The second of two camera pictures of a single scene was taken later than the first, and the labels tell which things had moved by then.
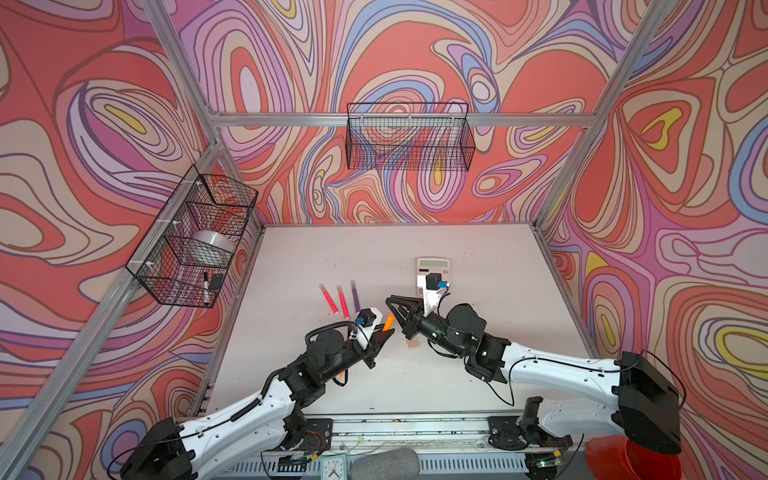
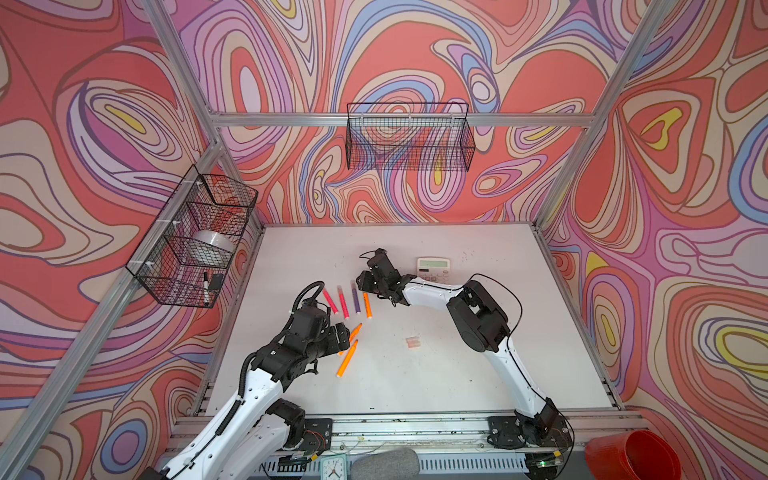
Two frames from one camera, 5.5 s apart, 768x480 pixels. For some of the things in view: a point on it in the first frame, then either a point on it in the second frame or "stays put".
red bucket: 615,457 stays put
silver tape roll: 215,239 stays put
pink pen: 343,303 stays put
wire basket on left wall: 185,262 stays put
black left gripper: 375,346 to 333,344
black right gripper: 413,313 to 363,282
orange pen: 389,322 to 367,305
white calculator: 426,265 stays put
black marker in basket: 206,289 stays put
